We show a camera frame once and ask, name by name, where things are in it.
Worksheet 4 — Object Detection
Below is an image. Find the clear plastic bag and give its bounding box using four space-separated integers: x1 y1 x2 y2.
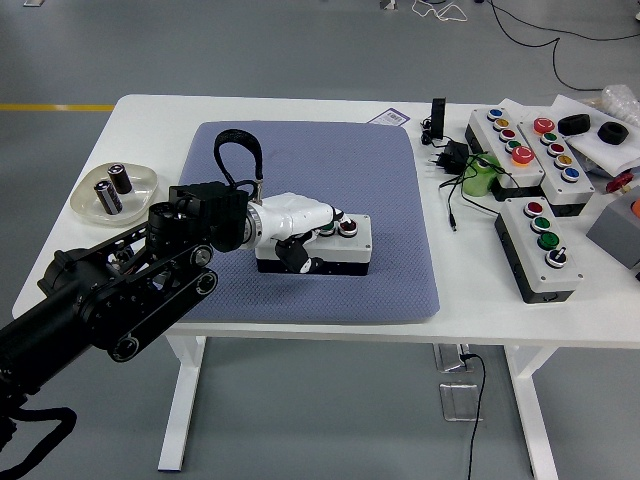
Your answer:
582 83 640 129

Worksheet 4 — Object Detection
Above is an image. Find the black cylindrical battery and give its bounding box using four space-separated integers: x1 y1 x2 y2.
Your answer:
93 180 124 216
107 162 134 195

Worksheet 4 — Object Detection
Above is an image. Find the black foam ring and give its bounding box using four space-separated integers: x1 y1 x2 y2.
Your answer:
557 113 591 136
598 121 628 146

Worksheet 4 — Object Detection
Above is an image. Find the black adapter cord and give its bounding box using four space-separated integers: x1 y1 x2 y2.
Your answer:
438 152 524 234

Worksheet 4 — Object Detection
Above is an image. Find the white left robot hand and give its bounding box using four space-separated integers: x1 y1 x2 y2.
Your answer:
257 192 347 276

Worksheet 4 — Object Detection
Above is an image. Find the grey-blue textured mat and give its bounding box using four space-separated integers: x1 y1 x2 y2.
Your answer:
172 119 441 326

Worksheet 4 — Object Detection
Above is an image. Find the white table leg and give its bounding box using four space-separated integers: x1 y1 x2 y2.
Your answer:
157 335 208 472
502 344 560 480

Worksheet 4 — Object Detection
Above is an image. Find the white floor cable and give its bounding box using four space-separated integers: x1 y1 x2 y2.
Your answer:
412 0 469 24

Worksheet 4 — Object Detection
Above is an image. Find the red mushroom button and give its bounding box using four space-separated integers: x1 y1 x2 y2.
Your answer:
605 172 637 195

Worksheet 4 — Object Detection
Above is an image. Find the clear plastic bracket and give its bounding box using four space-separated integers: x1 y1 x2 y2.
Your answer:
438 382 484 422
433 343 471 372

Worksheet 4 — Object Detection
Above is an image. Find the black power adapter plug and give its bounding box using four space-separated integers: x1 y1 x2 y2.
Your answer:
427 139 471 176

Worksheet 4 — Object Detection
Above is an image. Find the white paper sheet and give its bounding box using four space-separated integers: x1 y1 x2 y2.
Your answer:
496 97 556 124

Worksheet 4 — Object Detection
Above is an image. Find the green plastic cup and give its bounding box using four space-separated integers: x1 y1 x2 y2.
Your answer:
460 152 503 199

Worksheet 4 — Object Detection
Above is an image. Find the white foam sheet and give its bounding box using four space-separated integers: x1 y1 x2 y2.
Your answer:
549 93 640 177

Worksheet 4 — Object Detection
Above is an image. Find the cream shallow dish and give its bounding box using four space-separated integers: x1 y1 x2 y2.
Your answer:
69 161 160 229

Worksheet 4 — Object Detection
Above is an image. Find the black hanging power cable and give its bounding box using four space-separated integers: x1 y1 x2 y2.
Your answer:
459 352 487 480

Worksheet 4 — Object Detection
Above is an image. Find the grey five-button control box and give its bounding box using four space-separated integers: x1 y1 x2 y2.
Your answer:
464 106 546 202
517 116 596 219

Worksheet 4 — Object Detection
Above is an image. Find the grey box with orange button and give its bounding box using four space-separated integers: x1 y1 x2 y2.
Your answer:
585 185 640 271

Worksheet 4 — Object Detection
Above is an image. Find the grey four-button control box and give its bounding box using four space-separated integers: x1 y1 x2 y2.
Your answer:
493 197 585 305
254 212 374 278

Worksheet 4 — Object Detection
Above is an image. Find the purple-edged white label card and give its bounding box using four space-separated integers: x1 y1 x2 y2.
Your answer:
370 107 411 127

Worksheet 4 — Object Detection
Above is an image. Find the black upright small device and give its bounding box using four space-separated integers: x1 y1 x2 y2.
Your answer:
429 97 447 142

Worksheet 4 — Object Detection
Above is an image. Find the black floor cable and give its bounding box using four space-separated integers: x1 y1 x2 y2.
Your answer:
487 0 640 92

